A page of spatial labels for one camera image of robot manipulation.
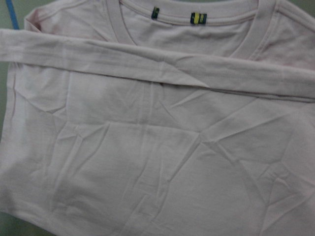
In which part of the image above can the pink printed t-shirt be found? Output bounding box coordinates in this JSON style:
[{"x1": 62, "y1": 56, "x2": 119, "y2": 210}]
[{"x1": 0, "y1": 0, "x2": 315, "y2": 236}]

